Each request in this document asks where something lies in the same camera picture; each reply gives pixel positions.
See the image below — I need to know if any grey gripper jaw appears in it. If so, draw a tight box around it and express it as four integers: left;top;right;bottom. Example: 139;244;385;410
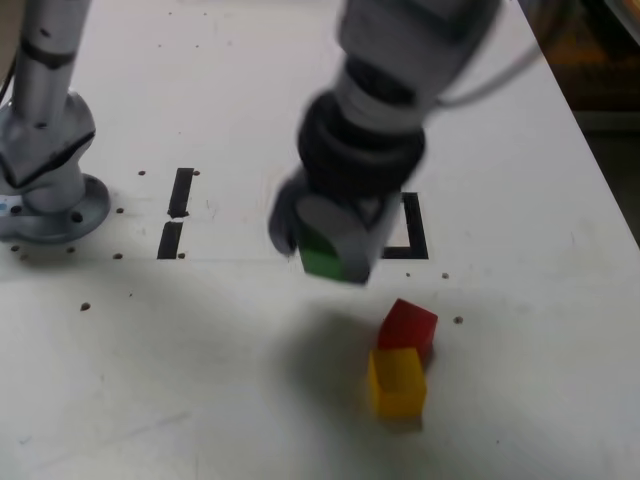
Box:
268;174;304;259
294;193;402;287

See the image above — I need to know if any green cube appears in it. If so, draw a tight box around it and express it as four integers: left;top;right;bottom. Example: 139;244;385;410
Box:
298;227;346;280

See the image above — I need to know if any red cube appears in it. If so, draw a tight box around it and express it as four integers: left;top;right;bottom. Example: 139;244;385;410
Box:
377;298;440;362

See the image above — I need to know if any yellow cube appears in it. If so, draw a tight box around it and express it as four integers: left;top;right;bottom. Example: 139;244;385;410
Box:
368;348;429;420

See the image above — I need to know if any black tape square outline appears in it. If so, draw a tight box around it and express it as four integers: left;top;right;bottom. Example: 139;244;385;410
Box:
382;192;430;261

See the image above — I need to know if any black tape strip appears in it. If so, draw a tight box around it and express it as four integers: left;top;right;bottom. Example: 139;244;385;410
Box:
156;167;195;261

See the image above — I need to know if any black cable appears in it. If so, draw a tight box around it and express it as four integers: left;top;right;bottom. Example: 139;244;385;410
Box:
434;42;544;109

